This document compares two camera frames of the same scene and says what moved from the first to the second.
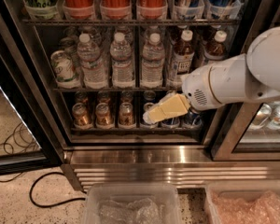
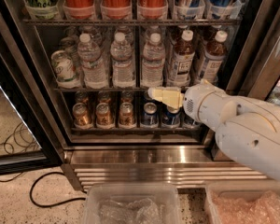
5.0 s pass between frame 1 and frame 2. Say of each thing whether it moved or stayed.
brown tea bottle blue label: stayed
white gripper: moved
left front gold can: stayed
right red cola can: stayed
